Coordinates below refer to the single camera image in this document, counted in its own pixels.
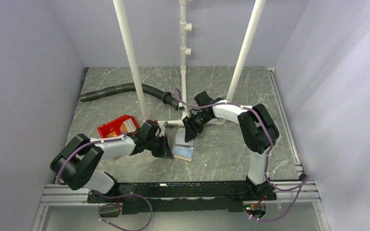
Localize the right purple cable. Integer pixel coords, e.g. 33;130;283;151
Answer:
173;89;310;223

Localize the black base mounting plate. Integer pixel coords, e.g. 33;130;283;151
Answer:
87;179;277;215

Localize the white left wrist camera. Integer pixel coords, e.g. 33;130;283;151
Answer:
154;119;169;137

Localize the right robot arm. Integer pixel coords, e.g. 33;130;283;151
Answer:
182;91;279;200

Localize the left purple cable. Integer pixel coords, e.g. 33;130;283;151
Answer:
55;132;154;231

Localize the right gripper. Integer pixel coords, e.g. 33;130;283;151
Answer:
183;111;213;142

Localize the purple cable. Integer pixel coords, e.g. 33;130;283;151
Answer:
55;132;154;231
173;89;310;223

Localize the red plastic bin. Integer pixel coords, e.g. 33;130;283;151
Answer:
97;115;139;138

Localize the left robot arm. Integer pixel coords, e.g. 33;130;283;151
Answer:
50;120;173;202

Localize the white PVC pipe frame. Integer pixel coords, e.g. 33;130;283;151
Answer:
113;0;266;120

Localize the aluminium extrusion rail frame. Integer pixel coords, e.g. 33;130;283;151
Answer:
31;67;332;231

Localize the black corrugated hose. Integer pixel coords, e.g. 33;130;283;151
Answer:
79;83;183;111

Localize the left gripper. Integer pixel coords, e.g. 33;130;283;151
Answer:
146;133;173;159

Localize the white cards stack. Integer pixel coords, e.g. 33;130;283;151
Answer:
119;118;138;133

